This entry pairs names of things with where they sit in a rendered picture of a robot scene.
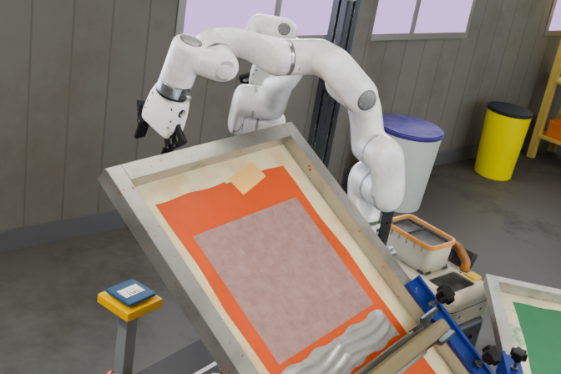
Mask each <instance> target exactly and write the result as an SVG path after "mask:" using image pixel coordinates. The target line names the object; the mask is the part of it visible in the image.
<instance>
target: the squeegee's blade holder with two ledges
mask: <svg viewBox="0 0 561 374"><path fill-rule="evenodd" d="M415 335H416V334H415V333H414V331H410V332H409V333H407V334H406V335H405V336H404V337H403V338H401V339H400V340H399V341H397V342H396V343H394V344H393V345H392V346H390V347H389V348H387V349H386V350H385V351H384V352H383V353H381V354H380V355H379V356H377V357H376V358H374V359H373V360H372V361H370V362H369V363H367V364H366V365H365V366H364V367H363V368H361V369H360V370H359V371H357V372H356V373H354V374H367V373H368V372H369V371H370V370H371V369H372V368H374V367H375V366H377V365H378V364H379V363H381V362H382V361H383V360H385V359H386V358H387V357H389V356H390V355H391V354H392V353H393V352H394V351H396V350H397V349H399V348H400V347H401V346H403V345H404V344H405V343H407V342H408V341H410V340H411V339H412V338H413V337H414V336H415ZM426 354H427V350H425V351H423V352H422V353H421V354H420V355H418V356H417V357H416V358H415V359H413V360H412V361H411V362H409V363H408V364H407V365H406V366H405V367H403V368H402V369H401V370H400V371H399V372H398V373H396V374H402V373H403V372H405V371H406V370H407V369H408V368H409V367H411V366H412V365H413V364H414V363H416V362H417V361H418V360H420V359H421V358H422V357H423V356H425V355H426Z"/></svg>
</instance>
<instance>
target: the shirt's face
mask: <svg viewBox="0 0 561 374"><path fill-rule="evenodd" d="M213 360H214V358H213V357H212V356H211V354H210V353H209V351H208V349H207V348H206V346H205V344H204V343H203V342H202V340H201V339H200V340H198V341H196V342H194V343H193V344H191V345H189V346H187V347H185V348H183V349H181V350H180V351H177V352H176V353H174V354H172V355H170V356H168V357H166V358H165V359H163V360H161V361H158V362H157V363H155V364H153V365H152V366H149V367H147V368H145V369H144V370H142V371H140V372H138V373H136V374H191V373H192V372H194V371H197V370H198V369H200V368H201V367H203V366H205V365H207V364H209V363H210V362H212V361H213Z"/></svg>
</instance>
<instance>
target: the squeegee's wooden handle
mask: <svg viewBox="0 0 561 374"><path fill-rule="evenodd" d="M449 330H450V326H449V325H448V324H447V322H446V321H445V320H444V319H443V318H441V319H439V320H438V321H436V322H434V323H433V324H431V325H430V326H428V327H427V328H425V329H424V330H422V331H420V332H419V333H418V334H416V335H415V336H414V337H413V338H412V339H411V340H410V341H408V342H407V343H405V344H404V345H403V346H401V347H400V348H399V349H397V350H396V351H394V352H393V353H392V354H391V355H390V356H389V357H387V358H386V359H385V360H383V361H382V362H381V363H379V364H378V365H377V366H375V367H374V368H372V369H371V370H370V371H369V372H368V373H367V374H396V373H398V372H399V371H400V370H401V369H402V368H403V367H405V366H406V365H407V364H408V363H409V362H411V361H412V360H413V359H415V358H416V357H417V356H418V355H420V354H421V353H422V352H423V351H425V350H426V349H427V348H428V347H429V346H430V345H431V344H433V343H434V342H435V341H437V340H438V339H439V338H440V337H442V336H443V335H444V334H445V333H447V332H448V331H449Z"/></svg>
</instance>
